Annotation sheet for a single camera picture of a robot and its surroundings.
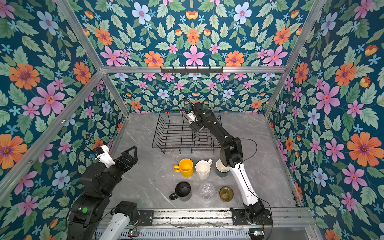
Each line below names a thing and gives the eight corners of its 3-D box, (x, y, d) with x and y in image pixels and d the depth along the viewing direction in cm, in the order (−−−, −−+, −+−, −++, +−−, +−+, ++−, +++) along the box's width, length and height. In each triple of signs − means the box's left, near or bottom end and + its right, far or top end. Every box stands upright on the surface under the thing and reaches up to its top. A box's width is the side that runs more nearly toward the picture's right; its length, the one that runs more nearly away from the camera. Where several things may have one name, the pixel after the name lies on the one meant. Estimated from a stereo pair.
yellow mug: (175, 177, 89) (173, 170, 81) (177, 165, 94) (174, 158, 86) (193, 177, 89) (192, 170, 81) (193, 165, 94) (193, 158, 86)
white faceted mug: (194, 178, 89) (193, 171, 80) (198, 164, 94) (198, 156, 86) (207, 181, 87) (207, 174, 79) (211, 167, 93) (211, 159, 85)
